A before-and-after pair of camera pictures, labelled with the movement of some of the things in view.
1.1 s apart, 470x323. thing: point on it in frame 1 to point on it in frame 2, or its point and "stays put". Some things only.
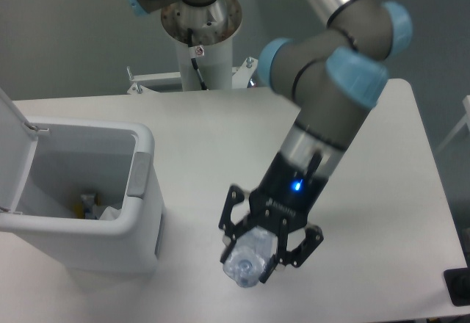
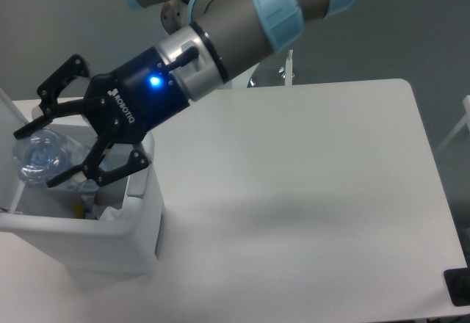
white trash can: [117, 162] stays put
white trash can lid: [18, 142] stays put
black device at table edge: [457, 282] stays put
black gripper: [285, 197] to [134, 100]
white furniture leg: [465, 120] stays put
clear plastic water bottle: [252, 252] to [45, 153]
